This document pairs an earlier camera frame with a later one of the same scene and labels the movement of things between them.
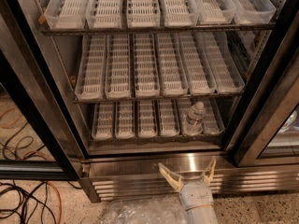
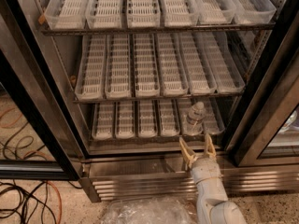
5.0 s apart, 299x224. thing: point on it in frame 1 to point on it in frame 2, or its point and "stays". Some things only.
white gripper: x=196 y=193 to x=205 y=168
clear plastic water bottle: x=192 y=120 stays
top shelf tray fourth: x=177 y=7 stays
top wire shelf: x=156 y=29 stays
